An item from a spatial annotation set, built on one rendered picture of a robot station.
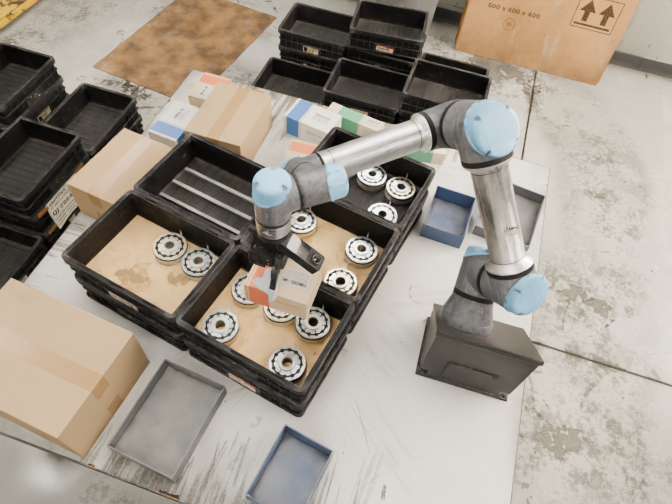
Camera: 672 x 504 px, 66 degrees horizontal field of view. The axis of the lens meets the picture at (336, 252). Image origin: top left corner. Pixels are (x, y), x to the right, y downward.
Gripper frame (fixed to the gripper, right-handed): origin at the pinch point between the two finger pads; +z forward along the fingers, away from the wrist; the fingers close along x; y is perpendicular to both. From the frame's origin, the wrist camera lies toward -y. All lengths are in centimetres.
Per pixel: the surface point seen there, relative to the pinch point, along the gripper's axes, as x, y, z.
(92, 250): -3, 63, 24
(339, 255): -29.8, -6.8, 27.4
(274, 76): -172, 74, 83
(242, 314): 0.0, 13.4, 27.3
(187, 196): -34, 49, 27
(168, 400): 27, 26, 40
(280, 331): 1.3, 1.1, 27.3
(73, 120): -89, 145, 71
